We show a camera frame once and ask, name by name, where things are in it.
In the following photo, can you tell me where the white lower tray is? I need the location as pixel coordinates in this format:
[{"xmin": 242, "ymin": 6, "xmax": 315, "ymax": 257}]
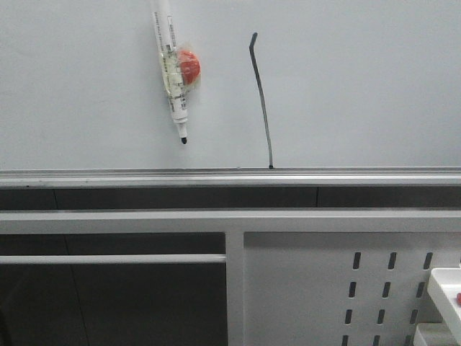
[{"xmin": 413, "ymin": 323, "xmax": 450, "ymax": 346}]

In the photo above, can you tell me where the white metal stand frame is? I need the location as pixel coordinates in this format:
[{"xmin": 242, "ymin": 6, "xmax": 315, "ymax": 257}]
[{"xmin": 1, "ymin": 210, "xmax": 460, "ymax": 345}]

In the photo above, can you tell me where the red round magnet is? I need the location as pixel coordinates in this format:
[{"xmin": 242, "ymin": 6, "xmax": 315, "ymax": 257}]
[{"xmin": 178, "ymin": 50, "xmax": 201, "ymax": 86}]

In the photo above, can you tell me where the white marker tray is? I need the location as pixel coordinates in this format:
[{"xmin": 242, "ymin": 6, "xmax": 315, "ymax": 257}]
[{"xmin": 427, "ymin": 267, "xmax": 460, "ymax": 345}]

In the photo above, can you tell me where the large whiteboard with aluminium frame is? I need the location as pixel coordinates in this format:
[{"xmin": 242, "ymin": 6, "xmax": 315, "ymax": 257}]
[{"xmin": 1, "ymin": 1, "xmax": 460, "ymax": 188}]

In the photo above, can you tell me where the white whiteboard marker black tip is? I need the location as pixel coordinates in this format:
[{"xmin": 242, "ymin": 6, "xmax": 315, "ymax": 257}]
[{"xmin": 150, "ymin": 1, "xmax": 188, "ymax": 145}]

